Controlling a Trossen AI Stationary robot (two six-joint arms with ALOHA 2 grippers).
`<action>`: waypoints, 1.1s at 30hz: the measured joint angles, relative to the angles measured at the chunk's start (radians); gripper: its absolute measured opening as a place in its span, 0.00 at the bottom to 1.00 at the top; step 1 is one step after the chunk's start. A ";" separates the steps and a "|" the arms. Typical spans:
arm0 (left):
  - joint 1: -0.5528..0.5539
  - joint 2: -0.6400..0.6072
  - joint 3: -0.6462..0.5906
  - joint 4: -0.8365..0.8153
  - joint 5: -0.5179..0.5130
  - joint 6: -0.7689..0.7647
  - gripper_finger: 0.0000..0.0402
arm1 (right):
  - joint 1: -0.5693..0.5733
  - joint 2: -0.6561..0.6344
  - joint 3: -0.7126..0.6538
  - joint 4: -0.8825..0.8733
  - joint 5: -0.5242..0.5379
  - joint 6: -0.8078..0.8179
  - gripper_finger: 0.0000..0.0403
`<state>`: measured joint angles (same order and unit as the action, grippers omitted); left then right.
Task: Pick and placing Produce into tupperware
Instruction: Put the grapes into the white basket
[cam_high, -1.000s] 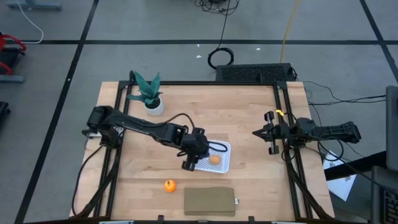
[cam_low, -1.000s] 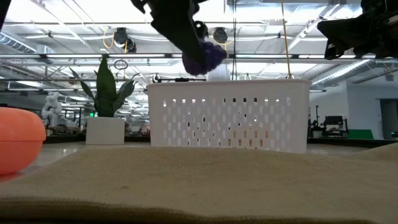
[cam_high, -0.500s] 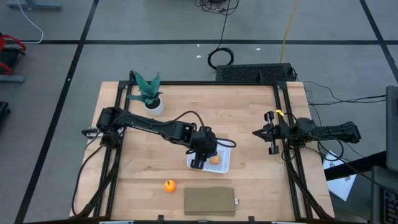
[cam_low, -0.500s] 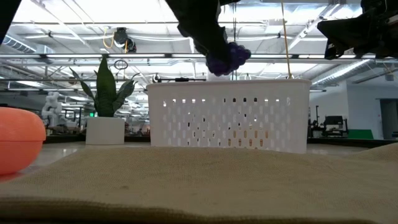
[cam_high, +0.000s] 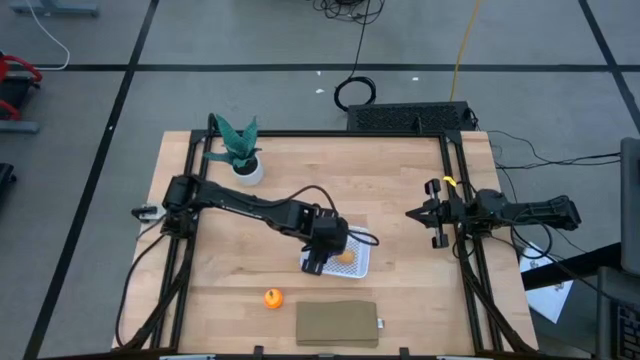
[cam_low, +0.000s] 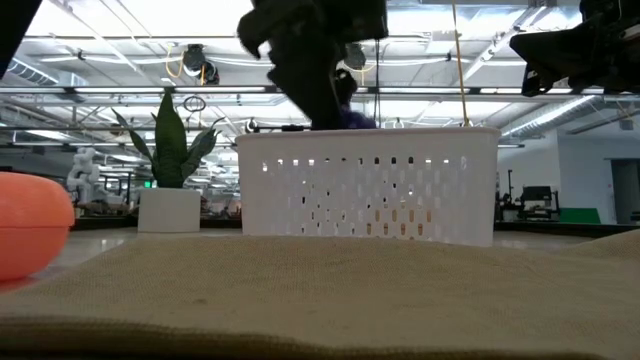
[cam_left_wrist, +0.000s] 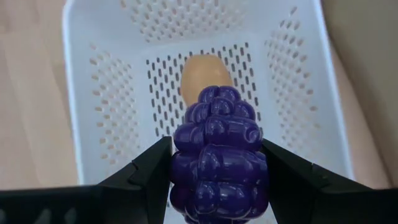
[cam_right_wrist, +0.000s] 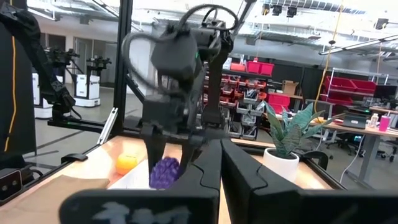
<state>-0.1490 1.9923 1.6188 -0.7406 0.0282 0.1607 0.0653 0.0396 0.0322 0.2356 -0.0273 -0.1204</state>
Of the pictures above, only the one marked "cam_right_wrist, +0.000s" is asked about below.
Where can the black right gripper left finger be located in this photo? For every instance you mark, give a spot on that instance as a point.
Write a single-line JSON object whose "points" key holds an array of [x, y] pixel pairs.
{"points": [[202, 186]]}

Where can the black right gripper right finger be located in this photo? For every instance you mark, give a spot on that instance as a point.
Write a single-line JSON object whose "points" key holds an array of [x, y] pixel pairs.
{"points": [[245, 186]]}

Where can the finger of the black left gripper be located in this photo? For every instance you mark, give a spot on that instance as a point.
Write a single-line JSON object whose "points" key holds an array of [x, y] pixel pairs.
{"points": [[154, 146], [189, 151]]}

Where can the purple grape bunch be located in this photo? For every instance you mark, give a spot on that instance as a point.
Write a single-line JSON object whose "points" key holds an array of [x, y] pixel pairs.
{"points": [[164, 174]]}

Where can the orange fruit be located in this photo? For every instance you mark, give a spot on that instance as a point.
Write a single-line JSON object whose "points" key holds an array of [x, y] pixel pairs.
{"points": [[126, 163]]}

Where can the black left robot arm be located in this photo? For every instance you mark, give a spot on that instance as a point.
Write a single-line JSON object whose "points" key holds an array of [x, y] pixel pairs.
{"points": [[217, 93]]}

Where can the white round plant pot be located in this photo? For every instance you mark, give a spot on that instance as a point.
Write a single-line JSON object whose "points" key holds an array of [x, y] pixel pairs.
{"points": [[280, 168]]}

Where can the white perforated plastic basket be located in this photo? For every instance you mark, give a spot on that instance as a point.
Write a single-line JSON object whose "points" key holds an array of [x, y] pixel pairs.
{"points": [[133, 180]]}

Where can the silver aluminium extrusion bar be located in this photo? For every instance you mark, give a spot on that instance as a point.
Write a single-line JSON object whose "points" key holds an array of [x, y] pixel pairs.
{"points": [[107, 126]]}

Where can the green snake plant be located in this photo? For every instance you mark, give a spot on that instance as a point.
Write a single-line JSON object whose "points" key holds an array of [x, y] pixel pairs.
{"points": [[289, 137]]}

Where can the parts bin shelf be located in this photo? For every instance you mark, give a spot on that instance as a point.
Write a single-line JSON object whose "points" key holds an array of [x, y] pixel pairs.
{"points": [[245, 99]]}

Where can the black chair armrest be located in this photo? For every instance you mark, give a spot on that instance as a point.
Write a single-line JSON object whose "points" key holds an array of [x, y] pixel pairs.
{"points": [[320, 157]]}

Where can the black table clamp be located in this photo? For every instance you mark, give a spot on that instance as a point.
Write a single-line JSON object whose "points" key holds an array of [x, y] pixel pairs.
{"points": [[74, 158]]}

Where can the white base mobile robot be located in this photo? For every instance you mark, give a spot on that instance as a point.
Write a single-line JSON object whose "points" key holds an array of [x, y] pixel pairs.
{"points": [[87, 87], [38, 102]]}

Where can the red storage bin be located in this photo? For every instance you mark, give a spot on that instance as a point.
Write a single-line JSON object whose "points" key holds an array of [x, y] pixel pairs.
{"points": [[342, 85], [259, 68]]}

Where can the cardboard box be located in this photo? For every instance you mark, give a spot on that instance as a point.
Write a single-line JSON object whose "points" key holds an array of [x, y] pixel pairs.
{"points": [[289, 87]]}

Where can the grey laptop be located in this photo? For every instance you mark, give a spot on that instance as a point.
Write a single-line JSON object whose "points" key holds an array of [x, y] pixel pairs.
{"points": [[354, 121]]}

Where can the wooden top office desk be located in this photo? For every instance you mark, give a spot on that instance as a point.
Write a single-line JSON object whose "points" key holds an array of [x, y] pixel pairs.
{"points": [[370, 132]]}

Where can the clear plastic bottle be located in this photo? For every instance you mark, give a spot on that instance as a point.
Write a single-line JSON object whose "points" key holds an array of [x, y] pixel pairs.
{"points": [[374, 120]]}

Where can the pink cup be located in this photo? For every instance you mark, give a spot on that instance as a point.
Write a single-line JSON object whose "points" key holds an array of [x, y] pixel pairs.
{"points": [[384, 123]]}

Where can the black table frame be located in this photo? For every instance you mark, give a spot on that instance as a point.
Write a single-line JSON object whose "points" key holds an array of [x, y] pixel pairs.
{"points": [[122, 62]]}

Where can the black depth camera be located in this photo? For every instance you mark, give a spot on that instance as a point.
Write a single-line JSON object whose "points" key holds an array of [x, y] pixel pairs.
{"points": [[11, 185]]}

